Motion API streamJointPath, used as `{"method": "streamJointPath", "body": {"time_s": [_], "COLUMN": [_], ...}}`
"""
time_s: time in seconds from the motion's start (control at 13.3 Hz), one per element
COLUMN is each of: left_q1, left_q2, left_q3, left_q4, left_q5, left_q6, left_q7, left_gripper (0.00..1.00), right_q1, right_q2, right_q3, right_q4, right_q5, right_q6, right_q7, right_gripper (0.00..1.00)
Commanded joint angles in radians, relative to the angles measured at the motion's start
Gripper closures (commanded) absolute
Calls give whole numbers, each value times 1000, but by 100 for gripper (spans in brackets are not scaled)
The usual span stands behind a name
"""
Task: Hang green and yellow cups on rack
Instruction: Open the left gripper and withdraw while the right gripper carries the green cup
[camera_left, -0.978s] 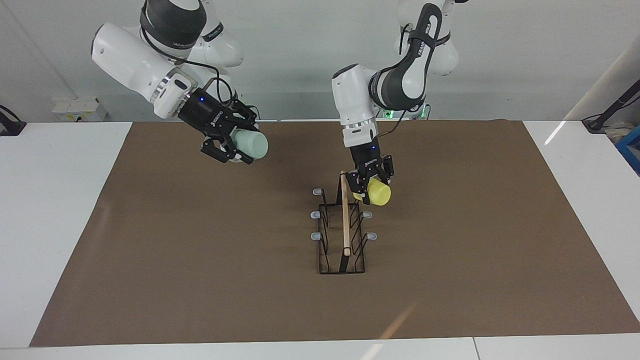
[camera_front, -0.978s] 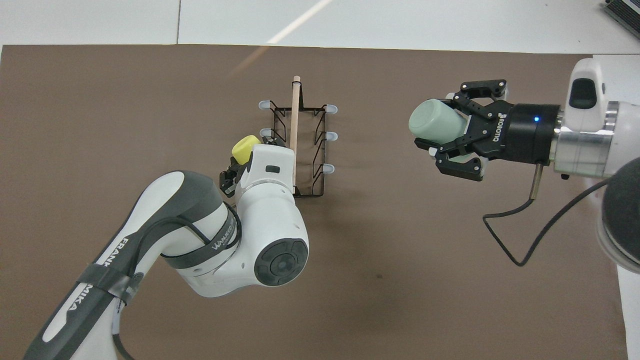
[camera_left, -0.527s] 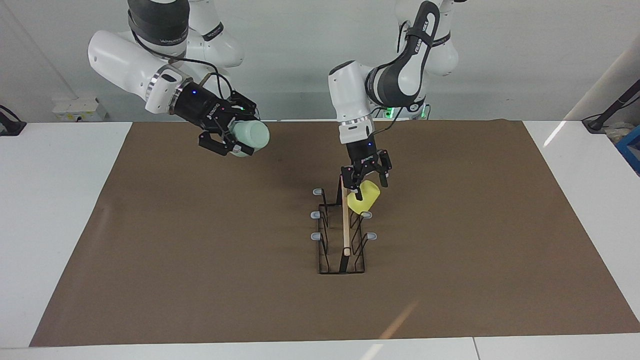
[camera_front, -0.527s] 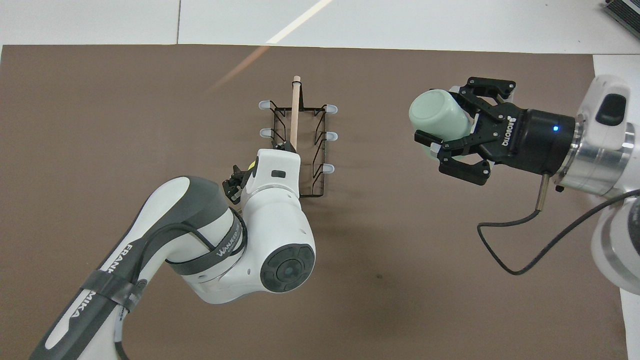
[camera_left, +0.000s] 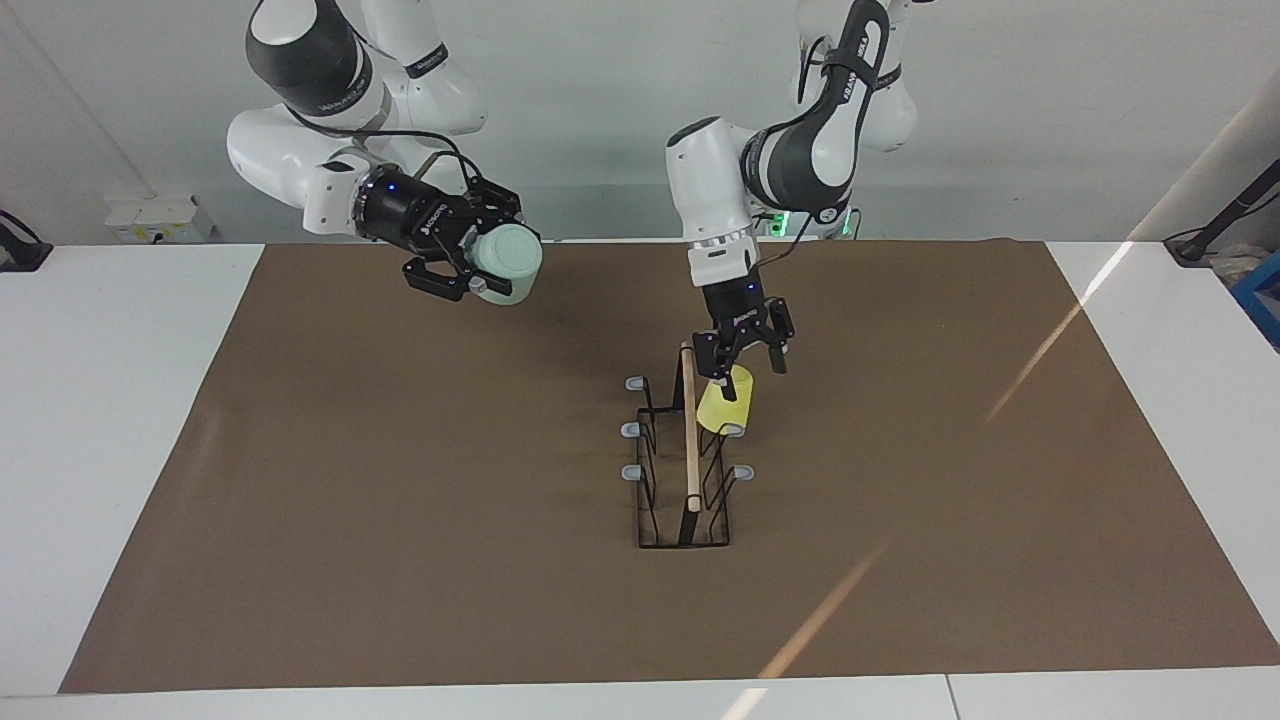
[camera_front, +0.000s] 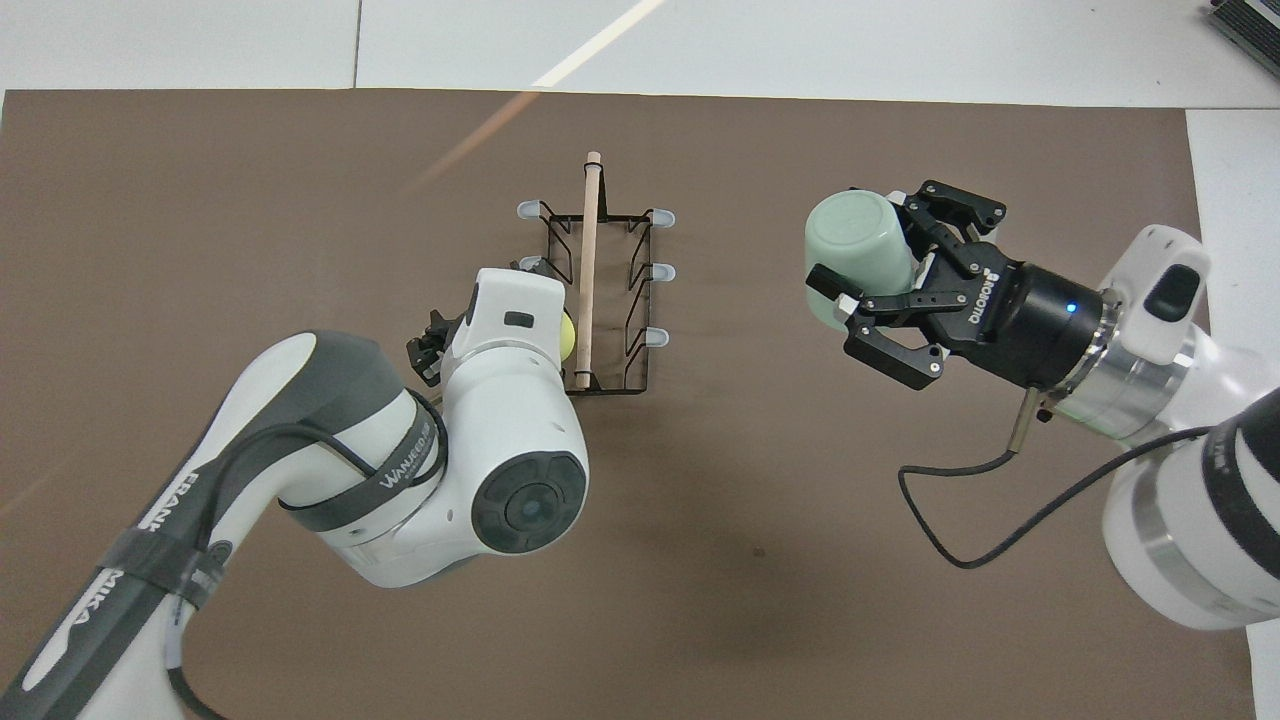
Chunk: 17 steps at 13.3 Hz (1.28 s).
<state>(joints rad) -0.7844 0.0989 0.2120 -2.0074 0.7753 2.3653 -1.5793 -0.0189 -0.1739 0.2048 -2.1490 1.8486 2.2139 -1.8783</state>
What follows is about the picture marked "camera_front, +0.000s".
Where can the yellow plastic cup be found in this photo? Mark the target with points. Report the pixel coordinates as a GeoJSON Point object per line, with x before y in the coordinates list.
{"type": "Point", "coordinates": [568, 338]}

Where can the pale green plastic cup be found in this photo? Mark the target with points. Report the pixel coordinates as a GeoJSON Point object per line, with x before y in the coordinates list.
{"type": "Point", "coordinates": [860, 245]}

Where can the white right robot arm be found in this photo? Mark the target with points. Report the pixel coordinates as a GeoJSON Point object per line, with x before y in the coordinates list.
{"type": "Point", "coordinates": [1200, 500]}

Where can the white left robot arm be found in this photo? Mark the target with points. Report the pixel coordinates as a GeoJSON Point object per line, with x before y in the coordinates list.
{"type": "Point", "coordinates": [350, 450]}

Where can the grey ribbed device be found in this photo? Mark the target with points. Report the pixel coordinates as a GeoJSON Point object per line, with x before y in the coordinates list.
{"type": "Point", "coordinates": [1250, 18]}

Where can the brown table mat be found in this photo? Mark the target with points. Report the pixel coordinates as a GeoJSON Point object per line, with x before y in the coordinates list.
{"type": "Point", "coordinates": [700, 600]}

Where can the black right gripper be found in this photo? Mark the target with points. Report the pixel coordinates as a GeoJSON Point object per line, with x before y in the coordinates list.
{"type": "Point", "coordinates": [1030, 320]}

